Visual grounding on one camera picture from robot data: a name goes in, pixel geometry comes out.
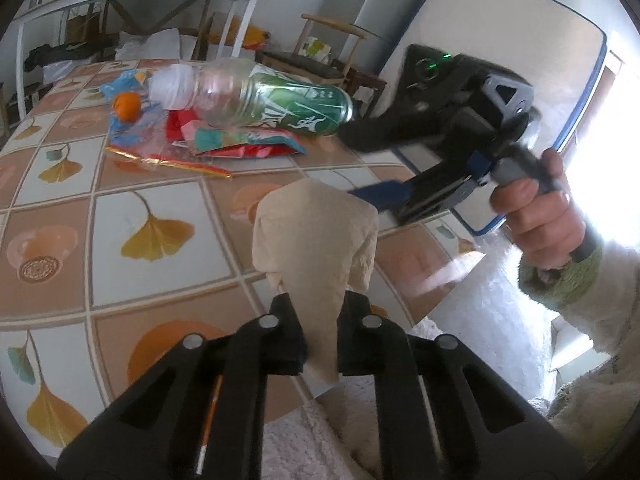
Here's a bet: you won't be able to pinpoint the grey refrigerator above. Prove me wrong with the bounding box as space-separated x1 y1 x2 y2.
319 0 434 77

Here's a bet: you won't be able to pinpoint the blue plastic wrapper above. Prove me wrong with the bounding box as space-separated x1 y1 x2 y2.
99 69 167 147

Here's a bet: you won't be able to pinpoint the wooden chair with black seat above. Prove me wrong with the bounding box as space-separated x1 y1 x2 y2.
261 13 379 89

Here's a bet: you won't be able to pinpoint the colourful snack wrapper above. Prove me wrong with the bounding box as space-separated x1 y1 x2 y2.
192 127 309 159

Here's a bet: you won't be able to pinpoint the clear bottle with green label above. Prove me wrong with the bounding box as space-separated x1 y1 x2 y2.
148 57 355 137

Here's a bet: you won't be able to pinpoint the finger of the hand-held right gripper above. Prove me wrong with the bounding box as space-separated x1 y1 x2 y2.
339 109 442 157
347 179 419 214

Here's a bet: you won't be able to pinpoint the white stuffed bag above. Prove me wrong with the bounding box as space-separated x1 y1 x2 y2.
115 29 202 64

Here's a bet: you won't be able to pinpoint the person's right forearm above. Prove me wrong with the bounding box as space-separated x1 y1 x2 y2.
517 244 640 463

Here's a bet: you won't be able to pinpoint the small orange mandarin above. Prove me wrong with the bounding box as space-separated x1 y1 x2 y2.
113 92 142 122

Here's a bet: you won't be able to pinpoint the person's right hand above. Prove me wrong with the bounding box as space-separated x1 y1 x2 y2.
489 147 588 272

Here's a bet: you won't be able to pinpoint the dark wooden stool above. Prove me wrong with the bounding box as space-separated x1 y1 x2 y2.
344 67 389 112

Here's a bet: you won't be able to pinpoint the ginkgo print tablecloth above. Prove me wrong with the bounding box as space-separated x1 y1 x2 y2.
0 57 482 452

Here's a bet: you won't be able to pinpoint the yellow plastic bag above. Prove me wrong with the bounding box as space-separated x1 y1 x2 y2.
207 22 271 52

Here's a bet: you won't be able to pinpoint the white and green paper bags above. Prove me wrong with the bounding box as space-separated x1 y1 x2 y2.
302 37 334 62

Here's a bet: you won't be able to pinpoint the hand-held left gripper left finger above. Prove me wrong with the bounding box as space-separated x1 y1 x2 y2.
56 291 308 480

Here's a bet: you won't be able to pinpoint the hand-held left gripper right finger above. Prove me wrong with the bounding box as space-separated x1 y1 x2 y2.
336 290 586 480

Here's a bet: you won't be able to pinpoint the black bag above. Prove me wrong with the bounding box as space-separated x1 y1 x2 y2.
23 42 119 72

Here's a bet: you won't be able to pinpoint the brown paper tissue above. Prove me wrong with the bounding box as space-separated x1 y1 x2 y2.
251 181 380 385

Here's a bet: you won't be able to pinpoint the white mattress with blue edge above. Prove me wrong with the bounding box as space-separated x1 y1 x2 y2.
384 0 612 236

